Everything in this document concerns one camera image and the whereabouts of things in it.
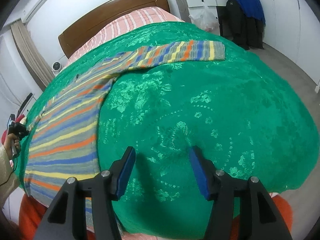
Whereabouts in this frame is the striped knit sweater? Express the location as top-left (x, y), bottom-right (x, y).
top-left (23, 39), bottom-right (226, 233)

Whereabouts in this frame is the beige sleeve forearm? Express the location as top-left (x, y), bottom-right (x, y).
top-left (0, 146), bottom-right (20, 208)

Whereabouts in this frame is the person's left hand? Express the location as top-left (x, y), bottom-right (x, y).
top-left (3, 133), bottom-right (20, 160)

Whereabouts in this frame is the orange blanket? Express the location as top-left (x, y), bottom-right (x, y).
top-left (18, 194), bottom-right (293, 239)

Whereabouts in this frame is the beige curtain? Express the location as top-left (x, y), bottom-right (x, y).
top-left (10, 20), bottom-right (54, 91)

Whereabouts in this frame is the small white fan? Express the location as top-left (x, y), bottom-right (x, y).
top-left (52, 61), bottom-right (63, 76)

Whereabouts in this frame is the green satin bedspread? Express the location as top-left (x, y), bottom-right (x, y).
top-left (16, 22), bottom-right (319, 239)

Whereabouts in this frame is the white air conditioner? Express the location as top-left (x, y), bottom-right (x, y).
top-left (21, 0), bottom-right (47, 24)

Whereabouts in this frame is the pink striped bed sheet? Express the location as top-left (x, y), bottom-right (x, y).
top-left (66, 7), bottom-right (183, 66)

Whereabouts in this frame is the brown wooden headboard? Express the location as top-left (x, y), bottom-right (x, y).
top-left (58, 0), bottom-right (170, 58)

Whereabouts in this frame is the black coat on chair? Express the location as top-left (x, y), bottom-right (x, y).
top-left (217, 0), bottom-right (264, 50)

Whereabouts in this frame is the white desk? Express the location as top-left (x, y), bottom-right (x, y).
top-left (176, 0), bottom-right (228, 36)

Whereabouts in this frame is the white plastic bag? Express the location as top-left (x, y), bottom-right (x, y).
top-left (189, 2), bottom-right (219, 33)

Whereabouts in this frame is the blue garment on chair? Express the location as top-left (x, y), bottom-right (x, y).
top-left (236, 0), bottom-right (266, 25)

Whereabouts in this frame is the black rod by wall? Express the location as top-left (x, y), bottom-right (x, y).
top-left (17, 93), bottom-right (34, 116)

